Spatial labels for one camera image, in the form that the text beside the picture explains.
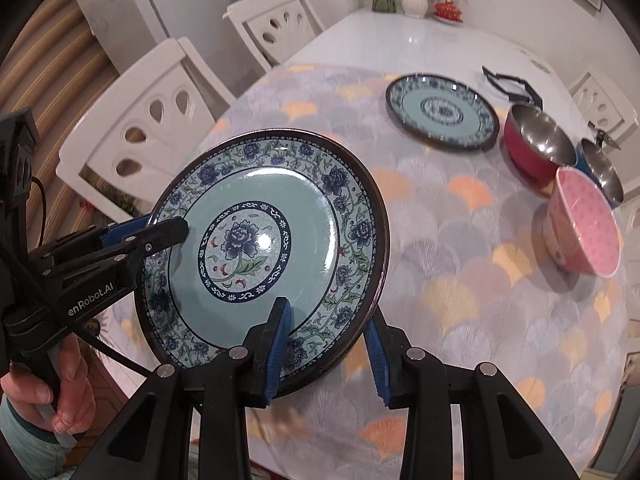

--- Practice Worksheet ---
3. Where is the blue steel bowl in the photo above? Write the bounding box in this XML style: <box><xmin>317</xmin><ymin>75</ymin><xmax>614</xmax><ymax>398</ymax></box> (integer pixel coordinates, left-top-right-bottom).
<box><xmin>574</xmin><ymin>139</ymin><xmax>626</xmax><ymax>208</ymax></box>

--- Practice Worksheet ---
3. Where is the pink patterned bowl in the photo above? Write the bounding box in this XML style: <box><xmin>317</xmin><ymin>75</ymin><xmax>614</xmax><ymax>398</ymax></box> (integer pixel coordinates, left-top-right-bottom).
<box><xmin>542</xmin><ymin>166</ymin><xmax>622</xmax><ymax>277</ymax></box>

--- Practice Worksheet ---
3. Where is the small red pot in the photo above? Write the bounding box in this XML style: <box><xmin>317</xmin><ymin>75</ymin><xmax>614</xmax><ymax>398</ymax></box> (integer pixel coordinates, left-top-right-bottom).
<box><xmin>434</xmin><ymin>0</ymin><xmax>464</xmax><ymax>24</ymax></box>

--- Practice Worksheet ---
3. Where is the striped curtain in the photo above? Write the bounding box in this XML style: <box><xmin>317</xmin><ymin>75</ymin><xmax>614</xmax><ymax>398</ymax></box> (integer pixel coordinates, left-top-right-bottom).
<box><xmin>0</xmin><ymin>0</ymin><xmax>151</xmax><ymax>231</ymax></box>

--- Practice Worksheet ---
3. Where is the black folding frame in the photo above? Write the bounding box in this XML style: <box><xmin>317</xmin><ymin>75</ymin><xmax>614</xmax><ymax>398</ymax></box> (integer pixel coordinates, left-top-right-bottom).
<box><xmin>481</xmin><ymin>65</ymin><xmax>543</xmax><ymax>108</ymax></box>

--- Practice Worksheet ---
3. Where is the white dining chair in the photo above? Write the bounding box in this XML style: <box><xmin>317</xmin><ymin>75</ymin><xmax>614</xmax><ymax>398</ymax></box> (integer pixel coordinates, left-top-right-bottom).
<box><xmin>222</xmin><ymin>0</ymin><xmax>326</xmax><ymax>73</ymax></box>
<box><xmin>55</xmin><ymin>36</ymin><xmax>238</xmax><ymax>226</ymax></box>
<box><xmin>567</xmin><ymin>71</ymin><xmax>640</xmax><ymax>141</ymax></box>

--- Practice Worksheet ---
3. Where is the person's left forearm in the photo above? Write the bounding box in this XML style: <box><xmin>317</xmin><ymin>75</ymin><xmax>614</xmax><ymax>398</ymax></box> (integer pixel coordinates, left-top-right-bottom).
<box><xmin>0</xmin><ymin>400</ymin><xmax>76</xmax><ymax>480</ymax></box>

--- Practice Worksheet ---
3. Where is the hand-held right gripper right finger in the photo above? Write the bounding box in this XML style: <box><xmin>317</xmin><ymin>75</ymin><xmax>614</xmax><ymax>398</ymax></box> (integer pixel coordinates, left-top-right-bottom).
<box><xmin>364</xmin><ymin>305</ymin><xmax>566</xmax><ymax>480</ymax></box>

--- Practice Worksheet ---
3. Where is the white refrigerator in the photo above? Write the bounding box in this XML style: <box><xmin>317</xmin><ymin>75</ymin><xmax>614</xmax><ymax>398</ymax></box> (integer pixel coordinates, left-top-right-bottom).
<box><xmin>70</xmin><ymin>0</ymin><xmax>256</xmax><ymax>73</ymax></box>

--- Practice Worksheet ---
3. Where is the fan-patterned table mat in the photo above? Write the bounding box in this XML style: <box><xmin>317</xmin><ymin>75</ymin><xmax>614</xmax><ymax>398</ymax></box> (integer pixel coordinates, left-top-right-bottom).
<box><xmin>107</xmin><ymin>62</ymin><xmax>628</xmax><ymax>471</ymax></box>

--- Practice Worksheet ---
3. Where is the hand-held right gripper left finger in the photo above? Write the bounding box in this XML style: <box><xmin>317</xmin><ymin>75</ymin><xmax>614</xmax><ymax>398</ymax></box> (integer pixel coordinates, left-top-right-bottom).
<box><xmin>80</xmin><ymin>296</ymin><xmax>296</xmax><ymax>480</ymax></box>

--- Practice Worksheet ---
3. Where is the blue floral plate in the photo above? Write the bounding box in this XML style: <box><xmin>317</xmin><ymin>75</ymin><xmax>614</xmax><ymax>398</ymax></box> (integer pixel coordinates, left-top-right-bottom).
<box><xmin>385</xmin><ymin>74</ymin><xmax>501</xmax><ymax>151</ymax></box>
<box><xmin>134</xmin><ymin>129</ymin><xmax>392</xmax><ymax>400</ymax></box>

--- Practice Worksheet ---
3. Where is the person's left hand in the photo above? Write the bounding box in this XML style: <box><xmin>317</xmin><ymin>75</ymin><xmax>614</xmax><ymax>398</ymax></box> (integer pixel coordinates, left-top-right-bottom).
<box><xmin>0</xmin><ymin>332</ymin><xmax>97</xmax><ymax>436</ymax></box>

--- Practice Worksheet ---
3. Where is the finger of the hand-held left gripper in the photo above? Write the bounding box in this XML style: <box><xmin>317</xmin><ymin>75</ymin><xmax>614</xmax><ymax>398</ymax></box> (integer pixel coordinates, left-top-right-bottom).
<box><xmin>42</xmin><ymin>216</ymin><xmax>190</xmax><ymax>292</ymax></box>
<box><xmin>29</xmin><ymin>212</ymin><xmax>156</xmax><ymax>262</ymax></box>

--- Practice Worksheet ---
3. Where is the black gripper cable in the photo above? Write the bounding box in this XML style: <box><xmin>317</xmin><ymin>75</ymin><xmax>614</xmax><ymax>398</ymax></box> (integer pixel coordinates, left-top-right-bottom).
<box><xmin>30</xmin><ymin>175</ymin><xmax>153</xmax><ymax>377</ymax></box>

